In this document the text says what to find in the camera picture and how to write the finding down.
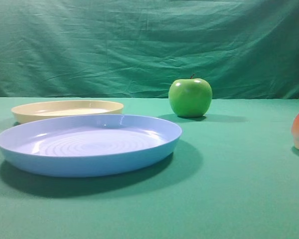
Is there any blue plastic plate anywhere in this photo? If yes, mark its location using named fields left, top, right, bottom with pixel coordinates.
left=0, top=115, right=182, bottom=177

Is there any yellow plastic plate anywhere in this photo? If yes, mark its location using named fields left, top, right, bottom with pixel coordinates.
left=11, top=100, right=124, bottom=124

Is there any green apple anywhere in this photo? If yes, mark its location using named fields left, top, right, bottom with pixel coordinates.
left=168, top=76, right=212, bottom=118

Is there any green table cloth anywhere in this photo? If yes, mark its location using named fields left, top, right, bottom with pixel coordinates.
left=0, top=98, right=299, bottom=239

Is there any green backdrop cloth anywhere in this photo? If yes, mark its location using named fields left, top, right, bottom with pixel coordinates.
left=0, top=0, right=299, bottom=99

